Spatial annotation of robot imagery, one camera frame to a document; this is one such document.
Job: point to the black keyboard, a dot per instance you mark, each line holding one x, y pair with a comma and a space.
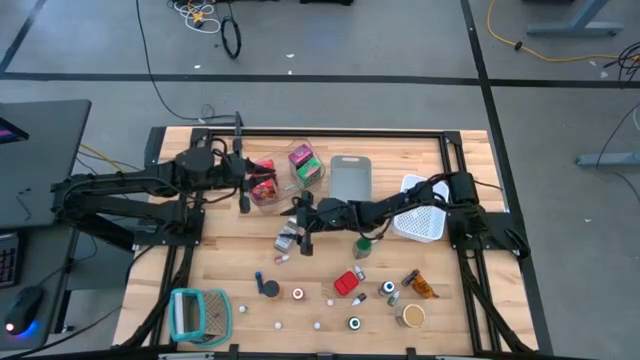
7, 260

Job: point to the computer monitor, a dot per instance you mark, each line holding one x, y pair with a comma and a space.
10, 132

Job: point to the amber glass bottle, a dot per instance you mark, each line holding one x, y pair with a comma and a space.
425, 287

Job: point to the red squeeze bottle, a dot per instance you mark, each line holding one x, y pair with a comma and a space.
298, 293

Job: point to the black aluminium table frame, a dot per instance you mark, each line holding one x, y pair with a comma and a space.
380, 133

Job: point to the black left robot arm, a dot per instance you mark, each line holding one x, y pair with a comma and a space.
125, 180

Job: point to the blue tube bottle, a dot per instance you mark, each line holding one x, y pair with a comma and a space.
258, 282

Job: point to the dark green dropper bottle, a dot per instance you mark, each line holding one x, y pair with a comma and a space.
358, 299

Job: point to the red Froot Loops box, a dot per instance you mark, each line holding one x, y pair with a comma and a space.
263, 191
266, 165

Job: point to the black computer mouse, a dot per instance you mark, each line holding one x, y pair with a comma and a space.
22, 307

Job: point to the teal box grater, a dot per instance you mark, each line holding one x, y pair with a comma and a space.
215, 312

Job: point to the grey plastic bin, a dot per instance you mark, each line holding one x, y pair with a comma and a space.
350, 177

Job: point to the black office desk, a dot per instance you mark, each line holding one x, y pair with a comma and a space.
45, 165

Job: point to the clear plastic bin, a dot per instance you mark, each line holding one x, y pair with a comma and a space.
286, 172

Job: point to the white-lid spice jar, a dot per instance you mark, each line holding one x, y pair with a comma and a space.
284, 245

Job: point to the white perforated plastic basket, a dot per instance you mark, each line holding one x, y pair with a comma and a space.
420, 222

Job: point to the green Apple Jacks box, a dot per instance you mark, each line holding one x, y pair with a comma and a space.
308, 172

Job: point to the pink cereal box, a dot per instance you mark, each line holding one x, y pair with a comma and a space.
300, 154

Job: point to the orange jar black lid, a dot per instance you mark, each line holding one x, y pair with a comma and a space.
271, 289

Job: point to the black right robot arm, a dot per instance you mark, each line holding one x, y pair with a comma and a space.
400, 202

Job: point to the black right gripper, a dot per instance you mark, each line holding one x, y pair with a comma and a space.
330, 212

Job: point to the grey-green dropper bottle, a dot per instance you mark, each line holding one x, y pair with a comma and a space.
393, 299

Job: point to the white-cap black dropper bottle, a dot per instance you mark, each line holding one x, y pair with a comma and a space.
359, 273

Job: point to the grey desk leg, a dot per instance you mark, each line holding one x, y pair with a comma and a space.
575, 30

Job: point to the red smoked paprika tin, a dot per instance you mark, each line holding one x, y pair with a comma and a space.
346, 283

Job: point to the grey desk foot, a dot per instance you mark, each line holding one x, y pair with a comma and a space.
610, 160

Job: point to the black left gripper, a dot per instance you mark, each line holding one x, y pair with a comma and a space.
235, 170

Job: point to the dark brown small bottle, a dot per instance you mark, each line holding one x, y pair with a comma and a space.
409, 278

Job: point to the black Chefmaster squeeze bottle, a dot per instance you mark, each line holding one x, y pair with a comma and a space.
354, 323

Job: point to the green-lid spice jar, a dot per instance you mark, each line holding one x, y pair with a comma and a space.
362, 248

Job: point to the blue-tip squeeze bottle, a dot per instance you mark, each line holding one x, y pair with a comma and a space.
386, 288

